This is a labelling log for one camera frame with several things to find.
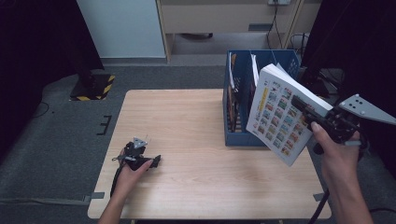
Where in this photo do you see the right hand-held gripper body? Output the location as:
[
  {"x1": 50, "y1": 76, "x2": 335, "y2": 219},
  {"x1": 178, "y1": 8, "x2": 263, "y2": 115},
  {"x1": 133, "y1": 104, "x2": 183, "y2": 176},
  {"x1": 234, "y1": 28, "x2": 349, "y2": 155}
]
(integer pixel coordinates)
[{"x1": 317, "y1": 93, "x2": 396, "y2": 146}]

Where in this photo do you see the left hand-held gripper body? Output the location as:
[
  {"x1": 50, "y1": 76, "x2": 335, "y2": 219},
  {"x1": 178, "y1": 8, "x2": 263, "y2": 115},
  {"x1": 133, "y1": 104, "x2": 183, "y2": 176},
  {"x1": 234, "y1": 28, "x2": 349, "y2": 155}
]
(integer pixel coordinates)
[{"x1": 112, "y1": 136, "x2": 150, "y2": 172}]

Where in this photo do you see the white picture-grid magazine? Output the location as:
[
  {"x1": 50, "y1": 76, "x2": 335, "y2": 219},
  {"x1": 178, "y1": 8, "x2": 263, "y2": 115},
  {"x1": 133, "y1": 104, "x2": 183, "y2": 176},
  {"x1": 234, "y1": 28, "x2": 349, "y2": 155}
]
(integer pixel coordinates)
[{"x1": 246, "y1": 63, "x2": 334, "y2": 167}]

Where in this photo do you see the blue file rack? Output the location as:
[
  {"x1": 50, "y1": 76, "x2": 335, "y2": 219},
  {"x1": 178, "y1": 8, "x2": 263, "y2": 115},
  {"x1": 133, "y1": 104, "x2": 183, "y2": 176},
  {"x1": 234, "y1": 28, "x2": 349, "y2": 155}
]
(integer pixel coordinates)
[{"x1": 222, "y1": 49, "x2": 301, "y2": 147}]

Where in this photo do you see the person's left hand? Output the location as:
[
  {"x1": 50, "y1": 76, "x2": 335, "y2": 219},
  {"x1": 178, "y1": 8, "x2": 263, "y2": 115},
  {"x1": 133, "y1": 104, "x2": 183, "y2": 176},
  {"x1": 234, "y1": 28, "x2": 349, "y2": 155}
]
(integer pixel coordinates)
[{"x1": 116, "y1": 148, "x2": 154, "y2": 194}]

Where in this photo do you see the person's right hand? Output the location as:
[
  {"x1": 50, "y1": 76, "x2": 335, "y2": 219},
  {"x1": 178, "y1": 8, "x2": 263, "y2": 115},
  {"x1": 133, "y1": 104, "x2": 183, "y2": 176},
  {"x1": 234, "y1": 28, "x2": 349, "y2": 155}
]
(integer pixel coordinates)
[{"x1": 310, "y1": 120, "x2": 362, "y2": 185}]

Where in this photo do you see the black curtain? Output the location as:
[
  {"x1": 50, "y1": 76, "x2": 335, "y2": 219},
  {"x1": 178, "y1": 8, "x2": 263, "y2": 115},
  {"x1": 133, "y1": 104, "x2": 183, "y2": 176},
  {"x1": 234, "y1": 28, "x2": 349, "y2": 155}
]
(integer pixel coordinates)
[
  {"x1": 0, "y1": 0, "x2": 106, "y2": 157},
  {"x1": 300, "y1": 0, "x2": 396, "y2": 171}
]

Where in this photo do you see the white cabinet panel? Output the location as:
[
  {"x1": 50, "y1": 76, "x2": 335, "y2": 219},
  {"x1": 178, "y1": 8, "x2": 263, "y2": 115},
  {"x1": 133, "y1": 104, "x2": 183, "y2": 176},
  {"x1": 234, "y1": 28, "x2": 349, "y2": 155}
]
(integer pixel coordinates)
[{"x1": 76, "y1": 0, "x2": 166, "y2": 59}]

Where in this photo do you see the light wooden desk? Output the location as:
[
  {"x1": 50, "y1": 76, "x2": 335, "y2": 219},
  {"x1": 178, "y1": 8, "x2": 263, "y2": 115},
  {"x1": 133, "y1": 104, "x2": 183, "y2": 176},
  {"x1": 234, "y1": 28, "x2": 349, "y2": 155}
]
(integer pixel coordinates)
[{"x1": 155, "y1": 0, "x2": 323, "y2": 63}]

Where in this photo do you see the left hand-held gripper cable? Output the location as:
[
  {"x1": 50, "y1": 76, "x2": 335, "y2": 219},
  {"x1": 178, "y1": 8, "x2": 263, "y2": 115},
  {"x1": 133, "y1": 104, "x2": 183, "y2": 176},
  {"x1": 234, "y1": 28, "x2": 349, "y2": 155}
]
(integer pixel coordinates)
[{"x1": 110, "y1": 162, "x2": 125, "y2": 199}]

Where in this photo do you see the hand-held gripper cable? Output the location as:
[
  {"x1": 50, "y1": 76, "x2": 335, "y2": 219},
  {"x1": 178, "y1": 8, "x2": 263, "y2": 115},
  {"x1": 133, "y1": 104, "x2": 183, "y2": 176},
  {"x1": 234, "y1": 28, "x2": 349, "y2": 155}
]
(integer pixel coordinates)
[
  {"x1": 306, "y1": 141, "x2": 369, "y2": 224},
  {"x1": 110, "y1": 162, "x2": 125, "y2": 199}
]

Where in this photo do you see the right hand-held gripper cable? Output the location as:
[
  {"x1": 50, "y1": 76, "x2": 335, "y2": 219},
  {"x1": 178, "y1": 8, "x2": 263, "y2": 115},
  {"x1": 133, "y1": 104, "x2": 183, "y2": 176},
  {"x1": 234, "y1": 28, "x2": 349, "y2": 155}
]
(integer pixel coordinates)
[{"x1": 306, "y1": 141, "x2": 369, "y2": 224}]

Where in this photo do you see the black hanging cable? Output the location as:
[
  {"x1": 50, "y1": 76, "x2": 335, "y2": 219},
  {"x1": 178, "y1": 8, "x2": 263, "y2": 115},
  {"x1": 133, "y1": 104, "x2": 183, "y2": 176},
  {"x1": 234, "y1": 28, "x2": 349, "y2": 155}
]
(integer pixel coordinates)
[{"x1": 265, "y1": 4, "x2": 284, "y2": 49}]

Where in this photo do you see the black floor cable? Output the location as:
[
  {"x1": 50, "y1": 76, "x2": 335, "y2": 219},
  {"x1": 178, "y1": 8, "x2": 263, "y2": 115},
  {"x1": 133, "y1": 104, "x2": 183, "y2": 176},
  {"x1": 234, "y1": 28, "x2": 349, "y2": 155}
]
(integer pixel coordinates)
[
  {"x1": 31, "y1": 101, "x2": 50, "y2": 119},
  {"x1": 368, "y1": 207, "x2": 396, "y2": 215}
]

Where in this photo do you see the grey desk handle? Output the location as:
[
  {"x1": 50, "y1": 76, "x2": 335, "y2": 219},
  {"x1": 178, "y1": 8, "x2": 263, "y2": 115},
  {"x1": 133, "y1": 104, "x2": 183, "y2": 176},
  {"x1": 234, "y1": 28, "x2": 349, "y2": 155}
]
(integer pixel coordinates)
[{"x1": 247, "y1": 22, "x2": 274, "y2": 32}]

